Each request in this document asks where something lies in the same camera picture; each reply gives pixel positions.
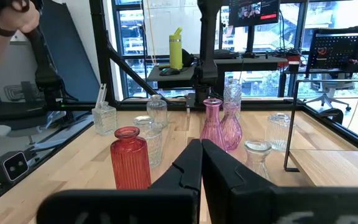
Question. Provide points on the dark grey desk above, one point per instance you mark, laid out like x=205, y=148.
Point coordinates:
x=253, y=62
x=185, y=76

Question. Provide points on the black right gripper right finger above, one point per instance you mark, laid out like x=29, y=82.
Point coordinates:
x=291, y=207

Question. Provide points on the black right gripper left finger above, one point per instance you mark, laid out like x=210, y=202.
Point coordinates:
x=120, y=207

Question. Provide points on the clear tall diamond-cut vase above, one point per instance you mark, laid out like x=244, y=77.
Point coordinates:
x=233, y=91

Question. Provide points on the black pegboard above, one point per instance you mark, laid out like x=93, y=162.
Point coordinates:
x=337, y=46

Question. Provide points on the black computer mouse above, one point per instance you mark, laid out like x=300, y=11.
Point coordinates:
x=169, y=71

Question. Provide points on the black keyboard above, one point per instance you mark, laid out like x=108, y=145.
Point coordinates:
x=225, y=54

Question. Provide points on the black side table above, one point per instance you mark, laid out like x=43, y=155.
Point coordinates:
x=11, y=112

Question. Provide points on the dark blue panel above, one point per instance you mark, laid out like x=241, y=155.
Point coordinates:
x=70, y=56

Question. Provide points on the clear flared glass vase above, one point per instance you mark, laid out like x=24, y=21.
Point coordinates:
x=256, y=155

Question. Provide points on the pink bulbous glass vase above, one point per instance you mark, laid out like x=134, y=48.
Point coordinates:
x=233, y=130

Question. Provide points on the pink conical ribbed glass vase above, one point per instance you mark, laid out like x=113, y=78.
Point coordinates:
x=211, y=124

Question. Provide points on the yellow-green water bottle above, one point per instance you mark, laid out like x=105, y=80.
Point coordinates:
x=176, y=49

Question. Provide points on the clear square glass vase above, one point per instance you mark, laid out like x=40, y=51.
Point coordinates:
x=104, y=119

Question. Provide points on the clear round glass bottle vase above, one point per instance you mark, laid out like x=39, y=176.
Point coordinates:
x=157, y=110

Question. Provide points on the white slanted bracket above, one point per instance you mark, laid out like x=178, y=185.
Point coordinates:
x=102, y=93

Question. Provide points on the red box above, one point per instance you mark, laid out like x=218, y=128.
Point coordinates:
x=294, y=59

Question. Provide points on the clear ribbed glass jar vase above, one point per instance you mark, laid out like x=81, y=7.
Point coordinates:
x=277, y=133

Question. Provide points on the grey office chair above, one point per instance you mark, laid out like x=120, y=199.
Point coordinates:
x=331, y=90

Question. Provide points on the person's hand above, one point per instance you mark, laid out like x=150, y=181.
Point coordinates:
x=20, y=18

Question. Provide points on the grey chair with logo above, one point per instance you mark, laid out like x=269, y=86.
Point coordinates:
x=14, y=74

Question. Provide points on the clear wide-mouth glass vase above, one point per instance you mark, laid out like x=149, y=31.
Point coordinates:
x=154, y=146

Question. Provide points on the computer monitor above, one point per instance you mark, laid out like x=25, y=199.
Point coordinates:
x=253, y=12

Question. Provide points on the red ribbed cylinder glass vase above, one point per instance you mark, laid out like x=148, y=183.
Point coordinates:
x=129, y=161

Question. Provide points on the black table-level camera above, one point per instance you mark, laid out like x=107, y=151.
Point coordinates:
x=11, y=166

